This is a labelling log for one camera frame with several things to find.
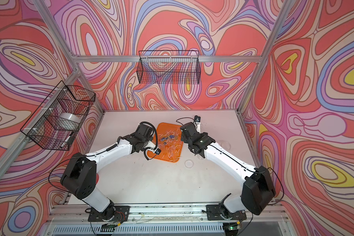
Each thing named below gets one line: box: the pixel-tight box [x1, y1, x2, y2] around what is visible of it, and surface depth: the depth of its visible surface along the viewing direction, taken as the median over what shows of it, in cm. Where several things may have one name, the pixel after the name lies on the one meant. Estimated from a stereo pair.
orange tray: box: [147, 122, 184, 163], surface depth 100 cm
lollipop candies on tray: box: [157, 126, 182, 162], surface depth 101 cm
